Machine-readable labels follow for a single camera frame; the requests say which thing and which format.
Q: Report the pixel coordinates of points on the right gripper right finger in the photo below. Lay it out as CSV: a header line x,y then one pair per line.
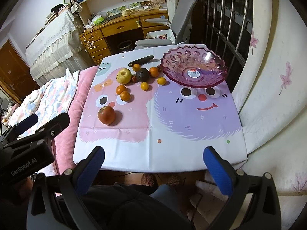
x,y
231,184

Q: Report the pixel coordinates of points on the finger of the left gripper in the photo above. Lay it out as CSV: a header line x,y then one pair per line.
x,y
51,126
26,124

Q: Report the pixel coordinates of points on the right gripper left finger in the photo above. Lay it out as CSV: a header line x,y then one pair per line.
x,y
76,182

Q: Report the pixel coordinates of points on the red apple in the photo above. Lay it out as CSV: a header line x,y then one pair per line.
x,y
106,115

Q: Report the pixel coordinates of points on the orange tangerine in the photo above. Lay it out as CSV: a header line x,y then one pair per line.
x,y
125,96
154,72
120,89

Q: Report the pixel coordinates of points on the wrinkled brown red fruit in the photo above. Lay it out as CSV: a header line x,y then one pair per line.
x,y
134,79

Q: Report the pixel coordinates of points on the small yellow kumquat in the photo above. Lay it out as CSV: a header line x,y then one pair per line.
x,y
144,86
161,81

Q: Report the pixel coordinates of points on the small orange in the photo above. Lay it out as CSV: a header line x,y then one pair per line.
x,y
136,67

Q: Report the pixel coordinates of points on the dark avocado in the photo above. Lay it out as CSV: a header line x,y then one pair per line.
x,y
143,75

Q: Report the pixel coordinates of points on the small dark red fruit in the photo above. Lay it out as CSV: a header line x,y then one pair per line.
x,y
160,69

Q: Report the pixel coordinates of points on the pink blanket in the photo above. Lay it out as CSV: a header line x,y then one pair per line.
x,y
63,144

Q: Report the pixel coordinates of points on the floral quilt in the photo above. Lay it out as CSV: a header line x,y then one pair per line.
x,y
47,102

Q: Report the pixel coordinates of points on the brown wooden door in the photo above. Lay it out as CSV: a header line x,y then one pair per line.
x,y
16,81

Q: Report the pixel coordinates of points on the white lace cover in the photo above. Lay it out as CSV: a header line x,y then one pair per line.
x,y
57,48

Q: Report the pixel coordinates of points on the cartoon printed tablecloth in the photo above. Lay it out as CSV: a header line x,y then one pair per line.
x,y
162,130

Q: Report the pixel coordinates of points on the white butterfly curtain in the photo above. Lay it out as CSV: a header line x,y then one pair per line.
x,y
271,100

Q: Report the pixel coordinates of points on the wooden desk with drawers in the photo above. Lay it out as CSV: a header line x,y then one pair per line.
x,y
110,37

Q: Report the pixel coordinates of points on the black waste basket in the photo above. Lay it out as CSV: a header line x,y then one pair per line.
x,y
125,46

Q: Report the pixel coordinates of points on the pink glass fruit bowl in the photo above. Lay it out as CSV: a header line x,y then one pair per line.
x,y
194,66

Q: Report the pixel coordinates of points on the white storage box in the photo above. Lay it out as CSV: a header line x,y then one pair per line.
x,y
162,34

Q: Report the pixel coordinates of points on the metal window grille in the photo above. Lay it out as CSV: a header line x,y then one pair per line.
x,y
225,27

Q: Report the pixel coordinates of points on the grey office chair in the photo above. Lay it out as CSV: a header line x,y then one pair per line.
x,y
180,25

